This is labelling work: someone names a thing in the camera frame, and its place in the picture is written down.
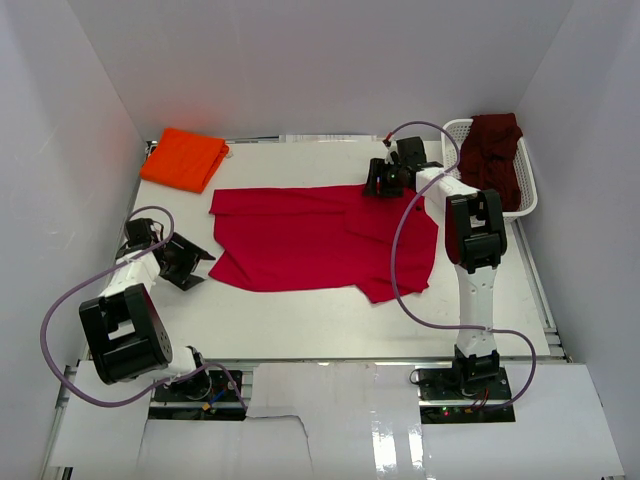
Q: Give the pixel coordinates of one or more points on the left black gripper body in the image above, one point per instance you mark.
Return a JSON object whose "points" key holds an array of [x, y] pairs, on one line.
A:
{"points": [[167, 268]]}

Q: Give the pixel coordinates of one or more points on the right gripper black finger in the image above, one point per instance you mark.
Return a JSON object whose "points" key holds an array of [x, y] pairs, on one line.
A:
{"points": [[372, 185], [393, 191]]}

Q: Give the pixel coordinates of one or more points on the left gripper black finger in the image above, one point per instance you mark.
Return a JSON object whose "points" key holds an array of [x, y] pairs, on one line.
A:
{"points": [[182, 253], [184, 279]]}

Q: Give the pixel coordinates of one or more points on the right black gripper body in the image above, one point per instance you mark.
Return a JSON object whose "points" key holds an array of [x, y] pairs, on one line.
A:
{"points": [[393, 173]]}

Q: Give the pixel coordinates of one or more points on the bright red t shirt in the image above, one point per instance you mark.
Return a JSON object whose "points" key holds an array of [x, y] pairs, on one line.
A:
{"points": [[294, 239]]}

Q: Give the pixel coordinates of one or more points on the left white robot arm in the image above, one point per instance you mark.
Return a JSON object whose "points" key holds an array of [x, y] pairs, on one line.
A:
{"points": [[125, 334]]}

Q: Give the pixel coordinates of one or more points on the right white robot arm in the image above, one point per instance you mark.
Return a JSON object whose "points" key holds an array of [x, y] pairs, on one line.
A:
{"points": [[475, 241]]}

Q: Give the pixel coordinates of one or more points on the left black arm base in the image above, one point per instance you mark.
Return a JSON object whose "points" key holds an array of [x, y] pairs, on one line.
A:
{"points": [[210, 396]]}

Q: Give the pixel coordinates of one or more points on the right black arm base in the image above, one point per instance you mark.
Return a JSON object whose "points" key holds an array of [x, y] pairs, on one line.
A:
{"points": [[444, 402]]}

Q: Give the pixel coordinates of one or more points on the white plastic basket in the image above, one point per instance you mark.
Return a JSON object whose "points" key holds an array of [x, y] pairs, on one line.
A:
{"points": [[459, 130]]}

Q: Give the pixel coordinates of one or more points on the dark maroon t shirt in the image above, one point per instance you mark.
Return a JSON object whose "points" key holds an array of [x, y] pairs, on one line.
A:
{"points": [[487, 157]]}

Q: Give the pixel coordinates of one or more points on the folded orange t shirt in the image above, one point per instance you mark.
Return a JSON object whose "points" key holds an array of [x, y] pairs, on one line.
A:
{"points": [[184, 161]]}

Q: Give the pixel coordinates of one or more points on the white printed label strip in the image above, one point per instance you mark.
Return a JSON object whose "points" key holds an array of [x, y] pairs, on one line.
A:
{"points": [[327, 138]]}

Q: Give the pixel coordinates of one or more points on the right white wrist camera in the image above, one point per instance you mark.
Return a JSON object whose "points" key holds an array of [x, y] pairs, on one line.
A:
{"points": [[392, 156]]}

